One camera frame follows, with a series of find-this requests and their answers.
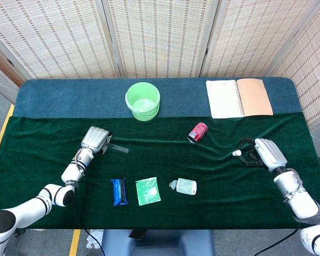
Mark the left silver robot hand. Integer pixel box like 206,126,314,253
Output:
81,126,113,155

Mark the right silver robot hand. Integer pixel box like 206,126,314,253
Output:
236,137,288,173

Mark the clear glass tube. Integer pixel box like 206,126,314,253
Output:
103,142,130,155

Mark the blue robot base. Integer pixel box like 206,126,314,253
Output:
100,229,215,256

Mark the blue table cover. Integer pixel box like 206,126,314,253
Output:
13,77,302,119

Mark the blue snack packet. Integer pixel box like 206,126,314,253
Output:
110,178,129,207

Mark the light green plastic bucket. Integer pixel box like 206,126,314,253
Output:
125,82,161,122

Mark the dark green velvet cloth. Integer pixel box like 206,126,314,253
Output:
0,111,320,230

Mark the open spiral notebook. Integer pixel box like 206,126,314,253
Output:
205,78,274,119

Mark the green sachet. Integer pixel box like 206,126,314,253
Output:
135,177,162,206

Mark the red soda can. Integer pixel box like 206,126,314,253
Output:
187,122,209,144

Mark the white tissue pack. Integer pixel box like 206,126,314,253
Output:
169,178,197,196

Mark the woven folding screen panel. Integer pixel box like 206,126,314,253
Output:
268,0,320,129
199,0,320,78
102,0,219,78
0,0,118,79

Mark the crumpled white paper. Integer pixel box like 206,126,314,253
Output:
85,229,105,249

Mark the flat black device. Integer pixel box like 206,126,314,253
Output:
128,229,147,241

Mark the grey woven screen panel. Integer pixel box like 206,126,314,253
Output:
0,60,20,103

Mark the brown wooden door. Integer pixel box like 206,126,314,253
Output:
0,44,25,87

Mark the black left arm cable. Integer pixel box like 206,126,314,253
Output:
71,183,106,256

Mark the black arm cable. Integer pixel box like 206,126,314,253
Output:
71,183,106,256
252,225,302,256

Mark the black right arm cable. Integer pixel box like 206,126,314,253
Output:
252,225,302,256

